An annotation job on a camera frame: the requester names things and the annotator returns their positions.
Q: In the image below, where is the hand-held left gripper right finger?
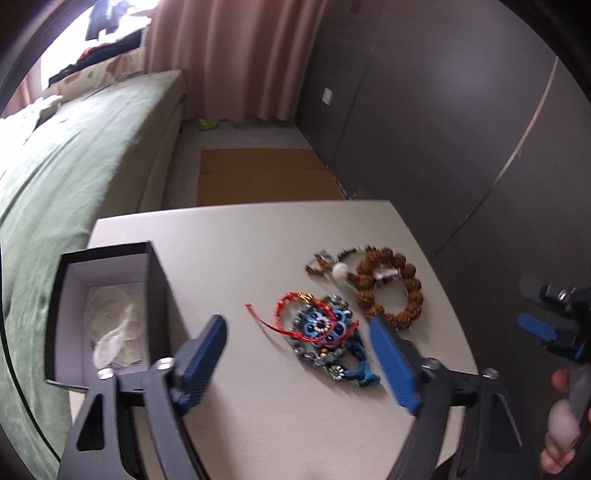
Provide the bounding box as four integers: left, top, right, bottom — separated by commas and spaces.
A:
368, 316, 539, 480

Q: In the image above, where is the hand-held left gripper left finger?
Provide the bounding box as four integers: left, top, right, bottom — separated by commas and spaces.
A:
56, 315, 229, 480

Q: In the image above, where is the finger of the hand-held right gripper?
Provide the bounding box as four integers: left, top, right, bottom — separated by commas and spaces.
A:
519, 275, 579, 320
516, 313, 578, 346

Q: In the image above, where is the blue woven cord bracelet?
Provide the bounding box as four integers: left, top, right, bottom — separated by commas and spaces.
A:
323, 355, 382, 387

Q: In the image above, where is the blue flower bead bracelet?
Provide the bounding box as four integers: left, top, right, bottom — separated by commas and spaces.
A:
284, 295, 362, 366

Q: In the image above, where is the black jewelry box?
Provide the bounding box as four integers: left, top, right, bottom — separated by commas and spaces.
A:
45, 241, 195, 398

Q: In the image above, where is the brown wooden bead bracelet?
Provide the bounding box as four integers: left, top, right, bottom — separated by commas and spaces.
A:
348, 248, 424, 331

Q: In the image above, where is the red string bracelet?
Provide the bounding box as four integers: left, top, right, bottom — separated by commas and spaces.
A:
246, 291, 359, 343

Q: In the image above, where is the person's right hand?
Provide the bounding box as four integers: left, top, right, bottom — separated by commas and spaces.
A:
539, 369, 585, 477

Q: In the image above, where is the white plastic bag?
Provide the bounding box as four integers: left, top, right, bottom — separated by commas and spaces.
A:
85, 285, 149, 370

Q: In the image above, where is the white side table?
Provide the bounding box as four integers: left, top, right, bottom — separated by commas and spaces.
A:
69, 199, 478, 480

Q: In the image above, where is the flat brown cardboard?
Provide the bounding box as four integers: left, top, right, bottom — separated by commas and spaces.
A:
198, 148, 346, 206

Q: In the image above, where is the beige bed mattress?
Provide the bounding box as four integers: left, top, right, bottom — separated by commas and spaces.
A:
139, 71, 188, 214

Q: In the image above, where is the green bed blanket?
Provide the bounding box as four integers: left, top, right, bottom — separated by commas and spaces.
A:
0, 69, 185, 462

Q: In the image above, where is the pink curtain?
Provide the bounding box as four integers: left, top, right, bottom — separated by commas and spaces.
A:
145, 0, 325, 123

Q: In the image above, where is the white floral quilt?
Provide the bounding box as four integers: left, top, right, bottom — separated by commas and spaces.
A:
0, 95, 64, 139

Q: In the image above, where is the floral pillow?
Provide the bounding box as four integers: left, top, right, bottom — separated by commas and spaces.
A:
48, 46, 149, 100

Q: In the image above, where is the dark clothes pile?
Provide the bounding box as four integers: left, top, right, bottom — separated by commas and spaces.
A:
51, 39, 145, 81

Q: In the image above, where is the thin black cable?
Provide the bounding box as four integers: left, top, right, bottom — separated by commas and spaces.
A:
0, 240, 63, 464

